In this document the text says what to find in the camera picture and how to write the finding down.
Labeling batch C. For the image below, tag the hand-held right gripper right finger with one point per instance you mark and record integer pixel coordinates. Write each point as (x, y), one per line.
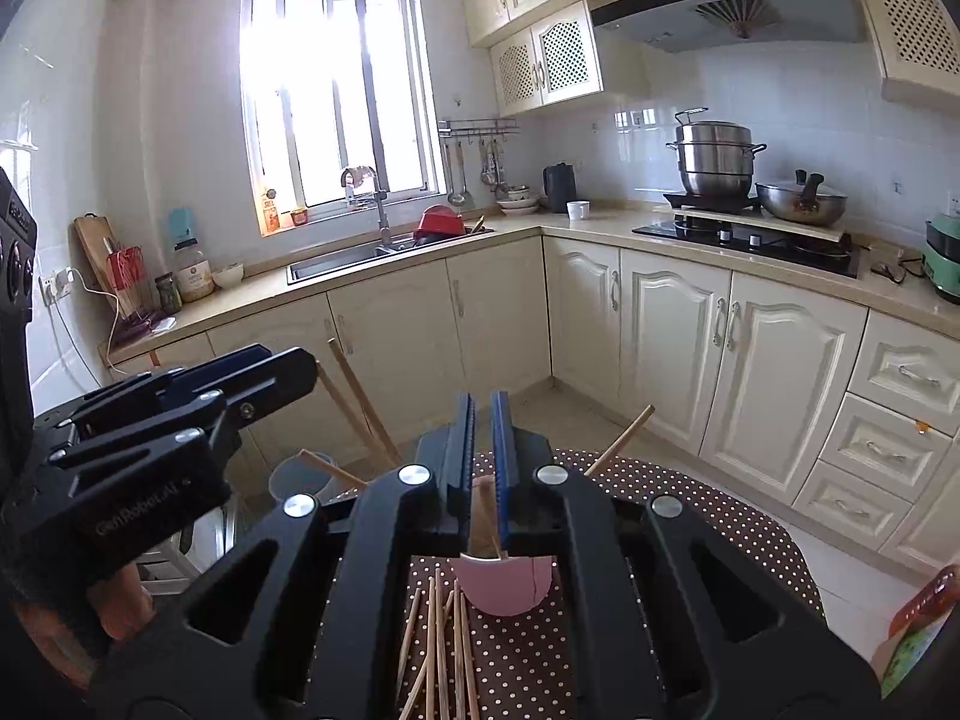
(501, 465)

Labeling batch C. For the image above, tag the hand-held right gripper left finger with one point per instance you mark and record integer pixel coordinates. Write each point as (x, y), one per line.
(466, 457)

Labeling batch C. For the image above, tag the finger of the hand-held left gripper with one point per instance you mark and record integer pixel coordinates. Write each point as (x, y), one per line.
(277, 382)
(217, 369)

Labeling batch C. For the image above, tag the single wooden chopstick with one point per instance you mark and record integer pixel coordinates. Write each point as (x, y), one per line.
(491, 525)

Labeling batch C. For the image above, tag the pile of wooden chopsticks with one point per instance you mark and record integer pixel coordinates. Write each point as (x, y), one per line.
(365, 401)

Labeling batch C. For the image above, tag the pink cup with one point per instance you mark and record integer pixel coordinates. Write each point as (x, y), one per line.
(502, 589)

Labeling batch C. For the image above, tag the red kitchen utensils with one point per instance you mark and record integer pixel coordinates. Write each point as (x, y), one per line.
(126, 274)

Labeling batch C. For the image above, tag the hanging kitchen utensils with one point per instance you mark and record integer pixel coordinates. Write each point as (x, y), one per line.
(490, 165)

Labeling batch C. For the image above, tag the person's left hand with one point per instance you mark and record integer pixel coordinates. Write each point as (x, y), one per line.
(126, 604)

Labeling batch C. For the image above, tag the purple bag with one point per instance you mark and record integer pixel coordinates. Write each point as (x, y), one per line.
(142, 324)

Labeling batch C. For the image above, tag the small dark jar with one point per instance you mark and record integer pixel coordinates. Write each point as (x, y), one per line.
(169, 294)

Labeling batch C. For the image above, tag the small white bowl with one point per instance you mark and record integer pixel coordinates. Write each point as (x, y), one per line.
(228, 276)

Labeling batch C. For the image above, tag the large jar with white lid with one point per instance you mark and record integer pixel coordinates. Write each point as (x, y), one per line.
(193, 274)

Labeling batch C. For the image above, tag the stainless steel sink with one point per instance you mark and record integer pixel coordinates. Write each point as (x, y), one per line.
(337, 262)

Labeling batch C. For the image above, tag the orange bottle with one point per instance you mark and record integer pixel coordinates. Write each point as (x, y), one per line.
(270, 214)

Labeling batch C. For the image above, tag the small windowsill jar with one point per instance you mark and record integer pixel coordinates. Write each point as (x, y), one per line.
(299, 217)

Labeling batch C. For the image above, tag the wooden cutting board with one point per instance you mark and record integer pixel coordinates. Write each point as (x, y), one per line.
(94, 255)

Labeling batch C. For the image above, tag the brown polka-dot tablecloth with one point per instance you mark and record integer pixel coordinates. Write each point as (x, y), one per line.
(675, 525)

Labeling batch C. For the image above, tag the metal faucet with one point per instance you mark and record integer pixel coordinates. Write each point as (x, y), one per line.
(382, 217)

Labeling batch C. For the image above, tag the red bowl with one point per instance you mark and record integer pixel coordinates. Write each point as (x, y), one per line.
(441, 223)

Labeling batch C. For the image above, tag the hanging metal ladle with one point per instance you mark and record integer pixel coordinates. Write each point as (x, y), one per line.
(458, 195)

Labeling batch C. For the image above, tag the stack of white bowls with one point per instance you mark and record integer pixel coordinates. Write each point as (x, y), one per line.
(517, 201)

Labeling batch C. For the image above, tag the white mug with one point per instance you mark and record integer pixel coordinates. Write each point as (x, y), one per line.
(577, 211)

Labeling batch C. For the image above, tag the black electric kettle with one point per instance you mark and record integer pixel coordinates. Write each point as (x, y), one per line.
(559, 191)

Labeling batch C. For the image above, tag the kitchen window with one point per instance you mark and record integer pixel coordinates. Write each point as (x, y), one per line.
(337, 90)

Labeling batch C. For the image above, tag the black induction cooker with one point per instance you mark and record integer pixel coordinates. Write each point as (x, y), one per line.
(709, 202)

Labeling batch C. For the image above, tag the black glass gas stove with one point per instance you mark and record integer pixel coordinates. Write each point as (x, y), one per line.
(787, 255)

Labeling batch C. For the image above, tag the stainless steel steamer pot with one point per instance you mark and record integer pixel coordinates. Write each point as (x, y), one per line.
(712, 161)

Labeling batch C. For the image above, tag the steel wok with lid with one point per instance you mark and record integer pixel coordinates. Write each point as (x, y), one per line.
(802, 206)

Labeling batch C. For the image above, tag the green multi-cooker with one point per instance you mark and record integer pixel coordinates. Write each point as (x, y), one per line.
(945, 251)

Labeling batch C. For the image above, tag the blue wall holder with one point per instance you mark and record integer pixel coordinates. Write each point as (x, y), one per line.
(181, 225)

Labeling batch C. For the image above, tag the wall socket with charger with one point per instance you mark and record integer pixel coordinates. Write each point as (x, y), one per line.
(58, 286)

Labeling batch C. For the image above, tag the metal utensil rail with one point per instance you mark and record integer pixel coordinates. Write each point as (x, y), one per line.
(480, 126)

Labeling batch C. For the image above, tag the small lattice-door wall cabinet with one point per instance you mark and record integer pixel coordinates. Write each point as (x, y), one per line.
(562, 56)

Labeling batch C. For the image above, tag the large lattice-door wall cabinet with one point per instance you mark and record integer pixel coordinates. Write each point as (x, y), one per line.
(907, 15)

